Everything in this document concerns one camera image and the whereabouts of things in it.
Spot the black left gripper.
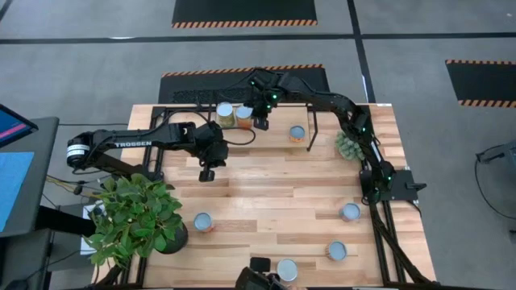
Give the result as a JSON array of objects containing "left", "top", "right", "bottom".
[{"left": 196, "top": 122, "right": 229, "bottom": 183}]

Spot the grey equipment stand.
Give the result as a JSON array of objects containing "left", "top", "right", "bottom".
[{"left": 475, "top": 139, "right": 516, "bottom": 170}]

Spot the pink teal corn can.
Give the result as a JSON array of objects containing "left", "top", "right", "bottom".
[{"left": 339, "top": 202, "right": 362, "bottom": 222}]

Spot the black aluminium rig frame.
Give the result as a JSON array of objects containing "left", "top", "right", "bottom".
[{"left": 91, "top": 103, "right": 443, "bottom": 289}]

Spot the tall blue teal can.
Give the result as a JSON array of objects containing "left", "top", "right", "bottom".
[{"left": 276, "top": 258, "right": 299, "bottom": 283}]

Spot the green pears label can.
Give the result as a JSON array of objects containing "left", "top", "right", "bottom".
[{"left": 215, "top": 101, "right": 235, "bottom": 129}]

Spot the yellow and black cable bundle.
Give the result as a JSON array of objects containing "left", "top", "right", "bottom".
[{"left": 42, "top": 171, "right": 108, "bottom": 199}]

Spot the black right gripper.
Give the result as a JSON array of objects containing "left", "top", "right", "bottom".
[{"left": 250, "top": 89, "right": 280, "bottom": 131}]

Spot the black stand base bar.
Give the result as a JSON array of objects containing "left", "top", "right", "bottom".
[{"left": 35, "top": 205, "right": 98, "bottom": 238}]

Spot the leafy green potted plant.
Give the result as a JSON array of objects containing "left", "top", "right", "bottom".
[{"left": 82, "top": 173, "right": 189, "bottom": 270}]

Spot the black striped-edge floor mat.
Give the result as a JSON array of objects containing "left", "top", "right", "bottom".
[
  {"left": 172, "top": 0, "right": 318, "bottom": 30},
  {"left": 445, "top": 59, "right": 516, "bottom": 109},
  {"left": 157, "top": 64, "right": 333, "bottom": 105}
]

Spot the succulent in white pot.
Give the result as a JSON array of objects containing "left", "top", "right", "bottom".
[{"left": 335, "top": 129, "right": 366, "bottom": 161}]

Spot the white paper sheet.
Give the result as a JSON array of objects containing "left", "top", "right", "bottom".
[{"left": 79, "top": 200, "right": 106, "bottom": 257}]

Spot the blue-screen monitor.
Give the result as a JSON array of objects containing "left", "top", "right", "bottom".
[{"left": 0, "top": 103, "right": 40, "bottom": 149}]

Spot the yellow pepper print can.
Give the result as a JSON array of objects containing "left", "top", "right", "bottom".
[{"left": 325, "top": 241, "right": 348, "bottom": 263}]

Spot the blue sheet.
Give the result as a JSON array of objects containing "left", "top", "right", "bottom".
[{"left": 0, "top": 151, "right": 35, "bottom": 234}]

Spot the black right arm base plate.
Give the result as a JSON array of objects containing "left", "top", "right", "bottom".
[{"left": 360, "top": 168, "right": 427, "bottom": 204}]

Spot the pink and orange can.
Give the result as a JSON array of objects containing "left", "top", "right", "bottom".
[{"left": 193, "top": 212, "right": 215, "bottom": 234}]

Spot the short orange yellow can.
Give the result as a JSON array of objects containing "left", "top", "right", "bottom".
[{"left": 288, "top": 125, "right": 307, "bottom": 143}]

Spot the wooden shelf with black frame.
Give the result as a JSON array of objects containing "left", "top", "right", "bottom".
[{"left": 205, "top": 102, "right": 319, "bottom": 153}]

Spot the dark grey side desk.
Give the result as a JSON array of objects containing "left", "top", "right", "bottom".
[{"left": 0, "top": 116, "right": 60, "bottom": 239}]

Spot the orange label tin can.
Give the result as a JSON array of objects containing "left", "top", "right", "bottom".
[{"left": 235, "top": 104, "right": 254, "bottom": 130}]

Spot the black handheld camera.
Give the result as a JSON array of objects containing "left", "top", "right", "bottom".
[{"left": 235, "top": 256, "right": 285, "bottom": 290}]

